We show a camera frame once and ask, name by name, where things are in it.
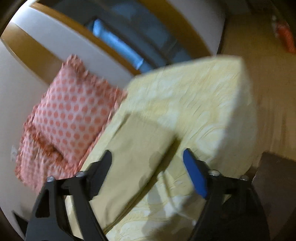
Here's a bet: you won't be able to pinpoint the beige khaki pants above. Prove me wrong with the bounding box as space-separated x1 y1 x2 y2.
64 113 178 232

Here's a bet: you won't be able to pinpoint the pink polka dot lower pillow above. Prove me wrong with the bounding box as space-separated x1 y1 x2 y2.
15 105 73 193

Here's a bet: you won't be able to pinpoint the pink polka dot pillow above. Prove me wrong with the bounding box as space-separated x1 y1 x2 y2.
33 55 127 166
15 105 73 193

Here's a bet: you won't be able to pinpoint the white wall socket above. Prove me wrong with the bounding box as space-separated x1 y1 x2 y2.
11 146 18 162

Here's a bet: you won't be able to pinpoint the pink polka dot upper pillow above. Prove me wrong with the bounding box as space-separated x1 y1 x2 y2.
33 55 127 166

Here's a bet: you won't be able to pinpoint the blue glass window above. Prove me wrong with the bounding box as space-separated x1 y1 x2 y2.
84 2 193 73

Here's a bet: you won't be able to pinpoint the yellow patterned bed sheet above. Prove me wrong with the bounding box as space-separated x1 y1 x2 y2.
105 56 257 240

